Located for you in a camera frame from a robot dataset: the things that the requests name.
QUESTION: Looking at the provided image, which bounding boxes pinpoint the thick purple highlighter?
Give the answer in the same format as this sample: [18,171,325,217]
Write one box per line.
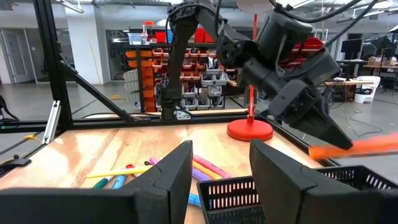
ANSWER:
[191,167,213,182]

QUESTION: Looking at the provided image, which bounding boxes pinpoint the red desk lamp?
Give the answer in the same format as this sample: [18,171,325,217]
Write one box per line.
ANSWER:
[226,0,275,142]

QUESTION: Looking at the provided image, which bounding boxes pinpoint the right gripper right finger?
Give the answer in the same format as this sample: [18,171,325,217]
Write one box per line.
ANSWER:
[249,138,398,224]

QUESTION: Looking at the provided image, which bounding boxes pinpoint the wooden top workbench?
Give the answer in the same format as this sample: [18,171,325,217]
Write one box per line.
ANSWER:
[323,77,376,103]

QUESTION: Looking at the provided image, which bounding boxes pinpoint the black equipment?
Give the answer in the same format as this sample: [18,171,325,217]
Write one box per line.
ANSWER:
[0,95,19,122]

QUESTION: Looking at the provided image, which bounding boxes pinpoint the black monitor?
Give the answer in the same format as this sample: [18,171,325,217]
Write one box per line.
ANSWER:
[340,39,363,60]

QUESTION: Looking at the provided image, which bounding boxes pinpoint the slim yellow highlighter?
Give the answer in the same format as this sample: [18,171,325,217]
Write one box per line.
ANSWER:
[86,164,154,179]

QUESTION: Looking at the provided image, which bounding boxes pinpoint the wire shelf with red bins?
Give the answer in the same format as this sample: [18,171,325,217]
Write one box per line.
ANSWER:
[292,37,324,65]

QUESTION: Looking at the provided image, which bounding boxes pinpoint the black floor cable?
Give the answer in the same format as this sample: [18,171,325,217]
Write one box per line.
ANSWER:
[343,105,385,138]

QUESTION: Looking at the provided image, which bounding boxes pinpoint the thick blue highlighter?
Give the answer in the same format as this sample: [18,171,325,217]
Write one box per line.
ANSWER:
[187,193,203,208]
[111,174,127,190]

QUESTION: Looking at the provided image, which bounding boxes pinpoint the clear plastic box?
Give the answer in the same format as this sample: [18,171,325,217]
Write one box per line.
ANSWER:
[127,32,144,45]

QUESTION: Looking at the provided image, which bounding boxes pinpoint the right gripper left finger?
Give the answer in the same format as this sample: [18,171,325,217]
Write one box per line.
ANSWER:
[0,139,194,224]

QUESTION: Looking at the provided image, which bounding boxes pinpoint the parts rack with orange bins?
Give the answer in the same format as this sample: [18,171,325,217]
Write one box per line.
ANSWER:
[124,43,229,113]

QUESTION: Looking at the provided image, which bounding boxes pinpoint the silver slotted bar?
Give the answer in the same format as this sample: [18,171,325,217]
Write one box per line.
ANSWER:
[42,100,62,145]

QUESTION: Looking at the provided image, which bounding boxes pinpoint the thick pink highlighter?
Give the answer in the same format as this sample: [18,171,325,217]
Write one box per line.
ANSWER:
[192,154,231,179]

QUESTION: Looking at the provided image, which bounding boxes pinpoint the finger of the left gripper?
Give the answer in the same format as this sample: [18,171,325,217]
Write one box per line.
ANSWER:
[289,105,354,151]

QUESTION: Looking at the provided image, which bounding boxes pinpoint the ceiling light fixture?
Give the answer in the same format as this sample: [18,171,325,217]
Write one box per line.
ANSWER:
[55,0,85,14]

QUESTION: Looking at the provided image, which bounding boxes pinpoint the white trash bin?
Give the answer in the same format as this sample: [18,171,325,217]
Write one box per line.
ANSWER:
[354,75,382,104]

